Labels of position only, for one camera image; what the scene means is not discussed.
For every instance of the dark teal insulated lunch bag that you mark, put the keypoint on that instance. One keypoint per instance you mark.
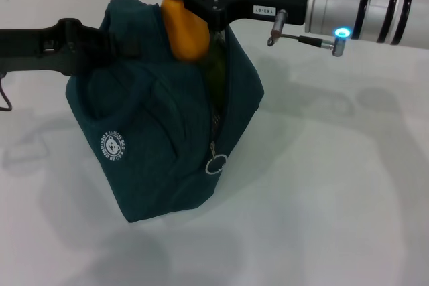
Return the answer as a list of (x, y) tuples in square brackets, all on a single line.
[(151, 125)]

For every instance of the green cucumber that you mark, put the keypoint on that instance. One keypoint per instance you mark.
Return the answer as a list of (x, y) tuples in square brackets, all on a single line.
[(219, 65)]

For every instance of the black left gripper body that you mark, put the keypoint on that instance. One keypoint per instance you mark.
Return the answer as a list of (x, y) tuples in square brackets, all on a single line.
[(33, 50)]

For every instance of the orange yellow pear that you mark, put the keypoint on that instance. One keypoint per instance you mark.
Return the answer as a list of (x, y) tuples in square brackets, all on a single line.
[(187, 35)]

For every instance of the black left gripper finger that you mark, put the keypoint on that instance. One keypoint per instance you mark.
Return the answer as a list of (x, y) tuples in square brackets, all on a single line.
[(117, 46)]

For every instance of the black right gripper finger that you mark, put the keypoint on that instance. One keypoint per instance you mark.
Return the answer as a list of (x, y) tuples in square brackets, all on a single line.
[(204, 9)]

